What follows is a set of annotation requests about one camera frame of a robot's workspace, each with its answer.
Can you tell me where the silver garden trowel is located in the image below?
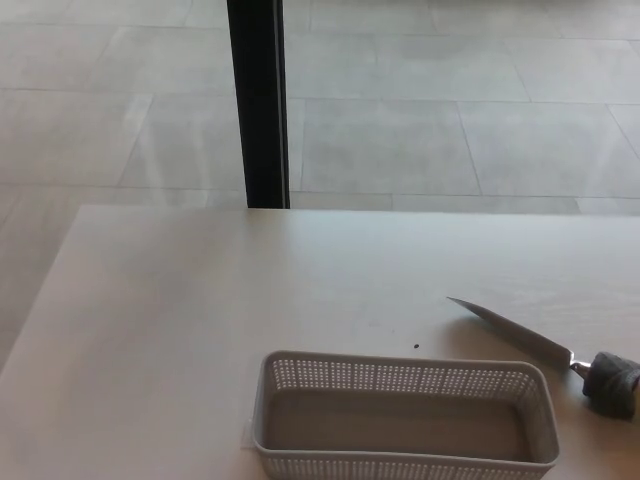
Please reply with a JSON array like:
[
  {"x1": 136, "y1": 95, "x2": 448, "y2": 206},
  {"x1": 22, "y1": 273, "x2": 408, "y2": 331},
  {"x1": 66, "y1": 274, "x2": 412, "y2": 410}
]
[{"x1": 446, "y1": 296, "x2": 640, "y2": 422}]

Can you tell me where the grey perforated plastic basket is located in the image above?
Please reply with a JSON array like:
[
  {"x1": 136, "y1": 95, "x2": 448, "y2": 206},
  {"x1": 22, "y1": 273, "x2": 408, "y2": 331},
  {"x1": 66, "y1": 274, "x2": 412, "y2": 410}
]
[{"x1": 251, "y1": 349, "x2": 560, "y2": 480}]

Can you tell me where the black vertical frame post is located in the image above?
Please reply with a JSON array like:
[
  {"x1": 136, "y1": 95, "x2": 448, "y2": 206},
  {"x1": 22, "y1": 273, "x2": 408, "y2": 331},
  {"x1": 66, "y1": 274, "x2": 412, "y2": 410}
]
[{"x1": 225, "y1": 0, "x2": 292, "y2": 209}]

